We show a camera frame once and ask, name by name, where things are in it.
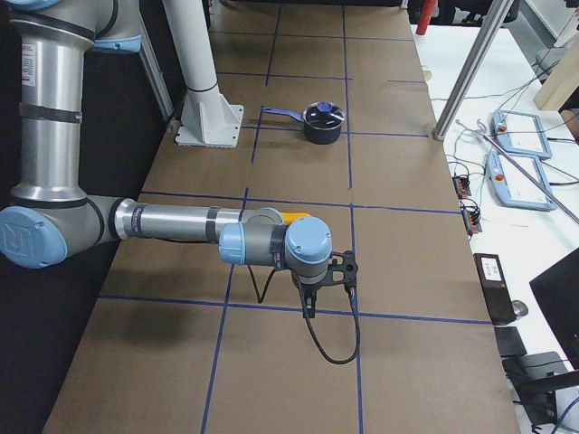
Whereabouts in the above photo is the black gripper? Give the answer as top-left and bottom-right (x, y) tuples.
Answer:
(292, 270), (345, 318)

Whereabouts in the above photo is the yellow corn cob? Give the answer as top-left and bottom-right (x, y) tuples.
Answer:
(280, 212), (310, 225)

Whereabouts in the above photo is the glass pot lid blue knob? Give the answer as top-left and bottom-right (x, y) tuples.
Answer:
(303, 101), (346, 129)

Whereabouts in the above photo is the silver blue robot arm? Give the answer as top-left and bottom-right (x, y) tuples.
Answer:
(1, 1), (356, 319)

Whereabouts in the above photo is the dark blue saucepan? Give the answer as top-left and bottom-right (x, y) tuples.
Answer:
(261, 101), (346, 145)

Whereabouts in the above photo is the lower orange black connector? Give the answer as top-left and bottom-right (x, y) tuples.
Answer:
(460, 203), (482, 236)

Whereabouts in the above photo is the orange black connector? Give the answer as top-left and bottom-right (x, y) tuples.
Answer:
(452, 175), (471, 199)
(460, 203), (482, 236)

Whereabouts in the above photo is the black box white label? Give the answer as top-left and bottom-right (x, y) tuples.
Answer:
(473, 253), (516, 326)

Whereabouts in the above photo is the upper orange black connector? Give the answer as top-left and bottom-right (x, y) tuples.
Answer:
(452, 175), (471, 199)

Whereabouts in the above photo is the black stand base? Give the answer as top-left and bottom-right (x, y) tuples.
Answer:
(494, 326), (578, 433)

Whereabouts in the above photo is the lower teach pendant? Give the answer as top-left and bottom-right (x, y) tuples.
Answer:
(486, 150), (556, 212)

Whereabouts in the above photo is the teach pendant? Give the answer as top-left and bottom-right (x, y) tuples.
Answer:
(486, 150), (556, 212)
(491, 109), (553, 160)

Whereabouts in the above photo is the black monitor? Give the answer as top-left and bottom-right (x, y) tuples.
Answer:
(530, 255), (578, 369)

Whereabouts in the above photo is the metal rod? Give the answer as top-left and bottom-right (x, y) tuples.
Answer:
(479, 133), (578, 225)

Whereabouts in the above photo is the upper teach pendant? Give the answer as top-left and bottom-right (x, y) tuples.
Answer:
(491, 109), (553, 160)

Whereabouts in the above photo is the red cylinder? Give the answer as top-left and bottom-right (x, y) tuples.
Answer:
(415, 0), (438, 36)

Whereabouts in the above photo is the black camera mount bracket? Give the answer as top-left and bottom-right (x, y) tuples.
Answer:
(328, 250), (358, 288)

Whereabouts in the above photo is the black braided cable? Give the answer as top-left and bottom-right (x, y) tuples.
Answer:
(246, 264), (362, 365)

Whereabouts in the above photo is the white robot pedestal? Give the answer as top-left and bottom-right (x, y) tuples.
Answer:
(163, 0), (244, 148)

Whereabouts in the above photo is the aluminium frame post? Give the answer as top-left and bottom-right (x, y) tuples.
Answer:
(432, 0), (513, 141)

